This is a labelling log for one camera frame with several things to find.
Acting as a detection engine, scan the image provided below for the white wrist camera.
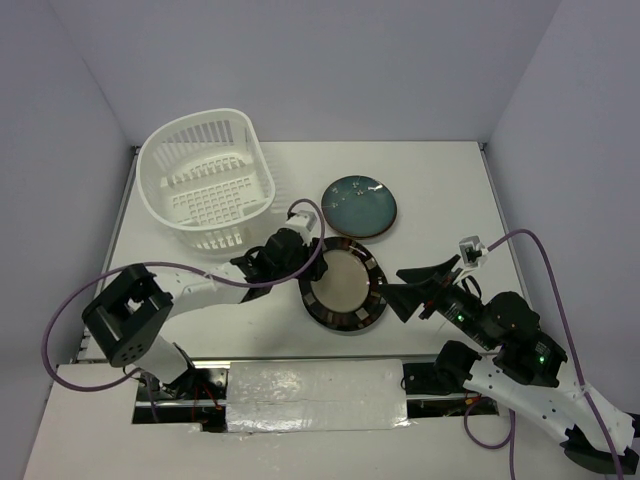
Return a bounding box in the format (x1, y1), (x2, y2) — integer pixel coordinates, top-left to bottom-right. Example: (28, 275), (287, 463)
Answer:
(459, 236), (489, 277)
(284, 210), (318, 243)

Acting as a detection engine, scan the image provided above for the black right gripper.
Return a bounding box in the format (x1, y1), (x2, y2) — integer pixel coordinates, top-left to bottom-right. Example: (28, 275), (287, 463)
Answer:
(372, 252), (495, 348)

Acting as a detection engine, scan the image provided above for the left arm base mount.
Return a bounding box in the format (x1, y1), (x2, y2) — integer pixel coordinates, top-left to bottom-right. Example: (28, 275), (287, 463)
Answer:
(132, 362), (230, 433)

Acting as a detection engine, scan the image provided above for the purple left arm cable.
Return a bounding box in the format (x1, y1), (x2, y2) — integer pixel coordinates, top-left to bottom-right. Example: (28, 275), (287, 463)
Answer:
(40, 198), (326, 426)

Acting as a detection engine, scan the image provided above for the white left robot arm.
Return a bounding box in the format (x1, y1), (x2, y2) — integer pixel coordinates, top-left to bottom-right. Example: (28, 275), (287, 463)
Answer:
(82, 227), (327, 399)

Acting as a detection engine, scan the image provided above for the white plastic dish rack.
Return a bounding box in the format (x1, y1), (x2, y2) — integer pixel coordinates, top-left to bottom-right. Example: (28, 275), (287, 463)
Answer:
(136, 108), (276, 253)

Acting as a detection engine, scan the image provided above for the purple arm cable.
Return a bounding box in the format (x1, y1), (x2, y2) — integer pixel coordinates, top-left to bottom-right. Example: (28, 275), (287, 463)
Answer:
(40, 198), (326, 426)
(464, 228), (624, 480)

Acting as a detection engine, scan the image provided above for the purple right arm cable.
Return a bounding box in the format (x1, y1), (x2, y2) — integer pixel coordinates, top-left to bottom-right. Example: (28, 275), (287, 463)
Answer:
(464, 228), (624, 480)

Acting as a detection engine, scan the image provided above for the silver foil tape sheet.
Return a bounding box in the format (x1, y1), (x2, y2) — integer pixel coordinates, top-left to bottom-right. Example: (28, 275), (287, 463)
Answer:
(226, 359), (409, 433)

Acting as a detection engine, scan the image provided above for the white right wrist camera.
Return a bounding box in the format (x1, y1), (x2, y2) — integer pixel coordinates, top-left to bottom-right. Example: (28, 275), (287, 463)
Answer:
(459, 236), (489, 277)

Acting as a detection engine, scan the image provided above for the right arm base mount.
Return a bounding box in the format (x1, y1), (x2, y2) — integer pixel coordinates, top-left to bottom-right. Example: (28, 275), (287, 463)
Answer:
(400, 362), (498, 420)

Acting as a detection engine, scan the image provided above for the black plate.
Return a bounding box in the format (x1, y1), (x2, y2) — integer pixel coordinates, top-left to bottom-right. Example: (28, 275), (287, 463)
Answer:
(302, 237), (382, 327)

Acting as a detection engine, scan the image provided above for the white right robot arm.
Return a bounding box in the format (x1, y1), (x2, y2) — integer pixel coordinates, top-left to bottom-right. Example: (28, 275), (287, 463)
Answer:
(380, 252), (639, 475)

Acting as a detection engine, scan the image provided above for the teal plate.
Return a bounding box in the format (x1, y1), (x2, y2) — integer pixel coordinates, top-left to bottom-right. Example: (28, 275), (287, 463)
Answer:
(321, 175), (398, 239)

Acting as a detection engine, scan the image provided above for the blue glazed ceramic plate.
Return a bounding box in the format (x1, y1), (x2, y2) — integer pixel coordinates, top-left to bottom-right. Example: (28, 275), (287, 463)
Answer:
(323, 199), (398, 239)

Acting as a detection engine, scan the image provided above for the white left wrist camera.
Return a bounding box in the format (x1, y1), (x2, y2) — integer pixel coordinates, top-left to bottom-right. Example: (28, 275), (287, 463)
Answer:
(284, 210), (318, 243)

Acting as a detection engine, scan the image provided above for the beige plate with dark rim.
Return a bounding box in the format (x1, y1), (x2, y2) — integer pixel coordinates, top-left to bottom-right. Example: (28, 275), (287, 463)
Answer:
(298, 254), (387, 335)

